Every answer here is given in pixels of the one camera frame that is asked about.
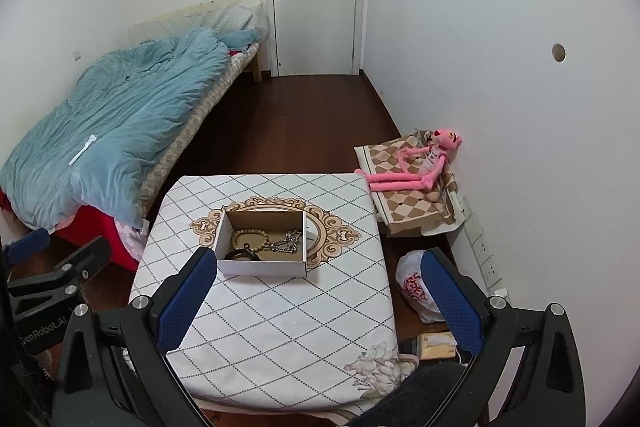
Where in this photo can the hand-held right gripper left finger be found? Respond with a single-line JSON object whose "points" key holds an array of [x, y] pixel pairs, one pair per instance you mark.
{"points": [[185, 302]]}

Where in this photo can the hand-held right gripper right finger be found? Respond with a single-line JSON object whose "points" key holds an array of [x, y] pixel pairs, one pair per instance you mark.
{"points": [[450, 307]]}

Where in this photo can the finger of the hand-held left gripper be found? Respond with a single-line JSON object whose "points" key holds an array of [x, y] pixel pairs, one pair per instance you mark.
{"points": [[85, 259], [27, 245]]}

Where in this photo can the black wristband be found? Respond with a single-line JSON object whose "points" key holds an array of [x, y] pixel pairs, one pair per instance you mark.
{"points": [[245, 253]]}

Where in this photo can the cardboard box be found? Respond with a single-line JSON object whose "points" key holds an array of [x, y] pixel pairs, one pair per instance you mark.
{"points": [[260, 268]]}

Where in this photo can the red blanket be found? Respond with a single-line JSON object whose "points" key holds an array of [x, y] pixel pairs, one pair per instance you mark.
{"points": [[95, 227]]}

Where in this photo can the white plastic bag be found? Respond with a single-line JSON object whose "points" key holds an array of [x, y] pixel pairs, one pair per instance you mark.
{"points": [[415, 287]]}

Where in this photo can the yellow flat box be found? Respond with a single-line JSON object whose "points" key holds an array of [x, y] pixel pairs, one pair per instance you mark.
{"points": [[437, 347]]}

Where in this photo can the pink checkered pillow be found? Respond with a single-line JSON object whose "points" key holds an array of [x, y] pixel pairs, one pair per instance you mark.
{"points": [[131, 239]]}

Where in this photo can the white charger plug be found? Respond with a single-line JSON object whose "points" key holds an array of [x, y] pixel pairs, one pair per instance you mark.
{"points": [[500, 292]]}

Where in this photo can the white power strip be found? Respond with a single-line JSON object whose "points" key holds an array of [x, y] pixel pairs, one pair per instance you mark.
{"points": [[482, 252]]}

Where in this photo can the white diamond-pattern tablecloth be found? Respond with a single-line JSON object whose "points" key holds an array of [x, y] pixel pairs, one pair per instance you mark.
{"points": [[275, 322]]}

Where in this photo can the pink plush toy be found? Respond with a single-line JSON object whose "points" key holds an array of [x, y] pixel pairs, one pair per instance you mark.
{"points": [[400, 180]]}

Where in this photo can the light blue duvet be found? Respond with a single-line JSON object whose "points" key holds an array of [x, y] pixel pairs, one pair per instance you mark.
{"points": [[125, 117]]}

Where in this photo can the bed with beige checkered mattress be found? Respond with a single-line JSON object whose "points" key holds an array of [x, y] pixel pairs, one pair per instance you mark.
{"points": [[200, 122]]}

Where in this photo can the striped pillow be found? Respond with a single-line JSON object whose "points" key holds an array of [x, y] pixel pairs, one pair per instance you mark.
{"points": [[230, 17]]}

